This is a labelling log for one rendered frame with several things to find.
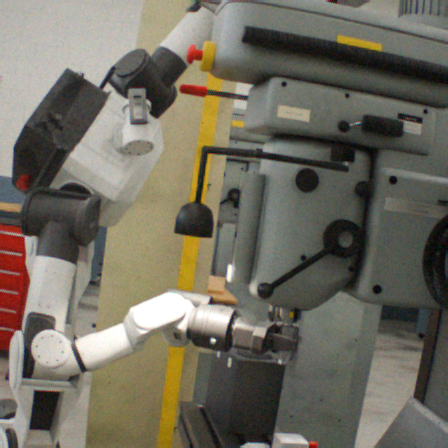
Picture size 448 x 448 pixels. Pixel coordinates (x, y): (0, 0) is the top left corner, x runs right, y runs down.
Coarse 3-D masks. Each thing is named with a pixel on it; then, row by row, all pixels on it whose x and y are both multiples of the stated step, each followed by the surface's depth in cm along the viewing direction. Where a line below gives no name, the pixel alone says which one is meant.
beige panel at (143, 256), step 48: (144, 0) 328; (144, 48) 329; (192, 96) 333; (192, 144) 335; (144, 192) 333; (192, 192) 336; (144, 240) 335; (192, 240) 337; (144, 288) 336; (192, 288) 339; (96, 384) 336; (144, 384) 339; (192, 384) 342; (96, 432) 337; (144, 432) 340
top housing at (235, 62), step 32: (224, 0) 157; (256, 0) 149; (288, 0) 150; (224, 32) 153; (288, 32) 150; (320, 32) 151; (352, 32) 152; (384, 32) 153; (416, 32) 154; (224, 64) 153; (256, 64) 150; (288, 64) 151; (320, 64) 152; (352, 64) 153; (416, 96) 155
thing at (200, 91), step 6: (180, 90) 171; (186, 90) 171; (192, 90) 171; (198, 90) 171; (204, 90) 171; (210, 90) 172; (216, 90) 172; (198, 96) 172; (204, 96) 171; (222, 96) 172; (228, 96) 172; (234, 96) 172; (240, 96) 173; (246, 96) 173
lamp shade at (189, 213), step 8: (184, 208) 159; (192, 208) 158; (200, 208) 158; (208, 208) 160; (184, 216) 158; (192, 216) 158; (200, 216) 158; (208, 216) 159; (176, 224) 159; (184, 224) 158; (192, 224) 157; (200, 224) 158; (208, 224) 158; (176, 232) 159; (184, 232) 158; (192, 232) 157; (200, 232) 158; (208, 232) 159
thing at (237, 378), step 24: (216, 360) 213; (240, 360) 197; (264, 360) 199; (216, 384) 211; (240, 384) 197; (264, 384) 199; (216, 408) 208; (240, 408) 198; (264, 408) 199; (240, 432) 198; (264, 432) 200
